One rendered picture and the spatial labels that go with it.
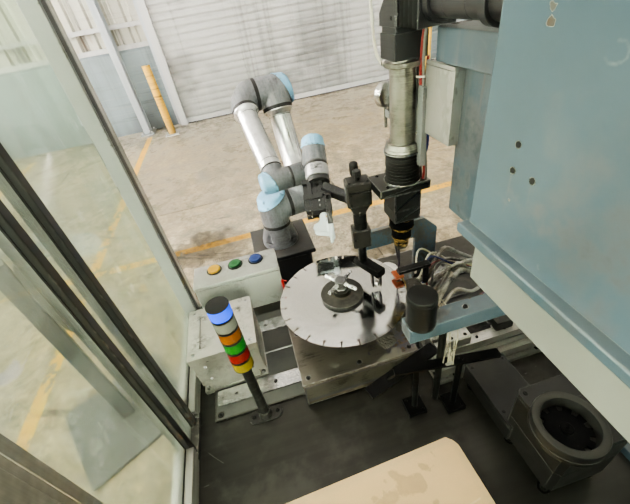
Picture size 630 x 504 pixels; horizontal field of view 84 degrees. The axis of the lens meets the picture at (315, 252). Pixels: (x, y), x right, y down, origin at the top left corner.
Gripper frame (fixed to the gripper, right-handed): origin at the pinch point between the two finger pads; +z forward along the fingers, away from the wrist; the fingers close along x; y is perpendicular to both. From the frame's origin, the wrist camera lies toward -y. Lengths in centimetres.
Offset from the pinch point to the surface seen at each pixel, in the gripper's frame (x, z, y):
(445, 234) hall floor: -155, -45, -82
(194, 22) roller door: -280, -475, 157
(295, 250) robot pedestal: -38.5, -11.1, 16.4
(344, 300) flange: 8.7, 20.0, -0.2
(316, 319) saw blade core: 10.2, 23.9, 7.3
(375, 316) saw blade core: 10.9, 25.3, -7.0
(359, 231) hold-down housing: 19.2, 6.1, -6.2
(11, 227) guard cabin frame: 60, 13, 40
